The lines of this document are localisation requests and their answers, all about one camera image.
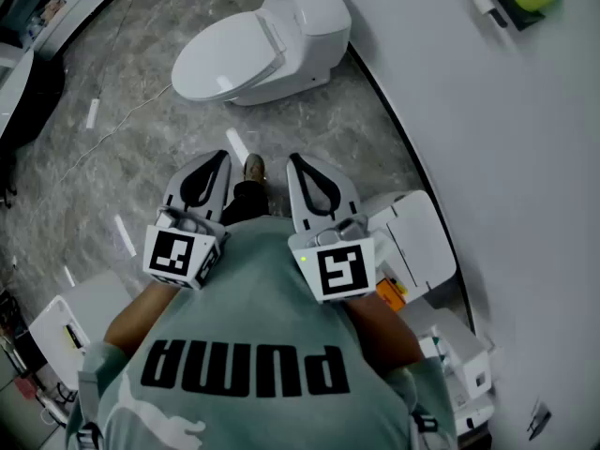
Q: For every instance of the black toilet paper holder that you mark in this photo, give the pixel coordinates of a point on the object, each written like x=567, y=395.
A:
x=498, y=18

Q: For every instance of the black wall shelf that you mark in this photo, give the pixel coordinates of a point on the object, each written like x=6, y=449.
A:
x=525, y=17

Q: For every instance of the orange box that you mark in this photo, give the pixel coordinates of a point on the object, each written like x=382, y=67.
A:
x=390, y=295

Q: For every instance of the black trouser leg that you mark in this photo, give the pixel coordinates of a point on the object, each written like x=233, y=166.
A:
x=246, y=202

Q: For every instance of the red small object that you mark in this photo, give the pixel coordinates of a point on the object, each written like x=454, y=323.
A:
x=24, y=387

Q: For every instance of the white box with flap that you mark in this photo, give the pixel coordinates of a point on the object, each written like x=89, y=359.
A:
x=417, y=242

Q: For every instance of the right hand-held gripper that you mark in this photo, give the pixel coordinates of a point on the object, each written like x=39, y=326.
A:
x=342, y=270

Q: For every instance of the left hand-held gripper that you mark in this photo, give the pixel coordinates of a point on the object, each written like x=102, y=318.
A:
x=169, y=253

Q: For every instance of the white cardboard box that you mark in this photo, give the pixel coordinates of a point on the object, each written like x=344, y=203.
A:
x=461, y=359

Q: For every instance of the person's right forearm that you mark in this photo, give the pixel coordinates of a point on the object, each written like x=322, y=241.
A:
x=384, y=335

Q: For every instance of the white box with yellow label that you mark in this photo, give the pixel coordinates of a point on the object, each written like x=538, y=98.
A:
x=70, y=312

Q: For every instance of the green printed t-shirt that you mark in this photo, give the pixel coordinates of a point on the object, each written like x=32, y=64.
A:
x=253, y=298

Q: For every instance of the black wall bracket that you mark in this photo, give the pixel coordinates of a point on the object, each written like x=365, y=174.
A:
x=539, y=419

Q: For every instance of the person's left forearm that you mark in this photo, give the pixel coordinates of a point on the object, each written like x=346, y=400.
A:
x=136, y=312

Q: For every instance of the grey shoe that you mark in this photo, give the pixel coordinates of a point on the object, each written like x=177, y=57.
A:
x=254, y=167

